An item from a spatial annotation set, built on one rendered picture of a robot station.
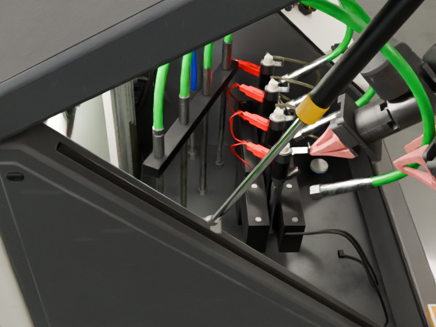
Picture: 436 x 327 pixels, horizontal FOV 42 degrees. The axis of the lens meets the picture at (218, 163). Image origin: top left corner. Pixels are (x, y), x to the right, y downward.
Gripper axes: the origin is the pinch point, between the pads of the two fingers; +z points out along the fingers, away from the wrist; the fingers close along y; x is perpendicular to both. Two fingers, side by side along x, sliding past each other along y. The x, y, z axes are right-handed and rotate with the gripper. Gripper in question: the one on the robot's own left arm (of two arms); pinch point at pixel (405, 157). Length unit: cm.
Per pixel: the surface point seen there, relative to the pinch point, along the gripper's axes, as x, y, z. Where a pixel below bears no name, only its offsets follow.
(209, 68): -19.8, -3.1, 32.5
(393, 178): 1.6, 2.2, 1.8
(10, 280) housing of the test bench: -25, 44, 5
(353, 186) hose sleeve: 1.0, 4.5, 7.1
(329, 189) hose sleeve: 0.4, 5.9, 10.4
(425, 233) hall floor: 103, -75, 98
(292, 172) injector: 0.6, 1.8, 22.9
